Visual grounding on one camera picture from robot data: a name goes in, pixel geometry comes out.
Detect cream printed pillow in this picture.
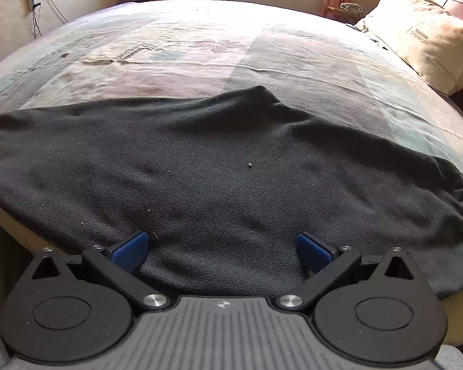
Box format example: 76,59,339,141
356,0,463,96

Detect wooden bedside table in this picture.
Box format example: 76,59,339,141
323,5,361,24

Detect dark grey trousers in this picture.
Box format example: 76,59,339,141
0,86,463,297

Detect white power strip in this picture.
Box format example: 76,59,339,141
27,0,41,12

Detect grey upholstered seat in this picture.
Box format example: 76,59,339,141
435,344,463,370

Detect pastel patchwork bed sheet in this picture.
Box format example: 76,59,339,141
0,0,463,347

